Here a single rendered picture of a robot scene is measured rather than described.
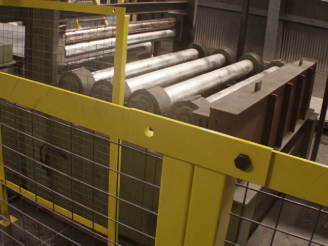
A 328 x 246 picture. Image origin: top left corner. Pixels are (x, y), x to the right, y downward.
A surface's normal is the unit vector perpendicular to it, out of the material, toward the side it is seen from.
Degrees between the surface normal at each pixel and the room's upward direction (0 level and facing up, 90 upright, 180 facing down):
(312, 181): 90
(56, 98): 90
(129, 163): 90
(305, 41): 90
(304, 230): 0
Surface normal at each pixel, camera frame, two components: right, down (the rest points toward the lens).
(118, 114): -0.53, 0.26
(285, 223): 0.08, -0.93
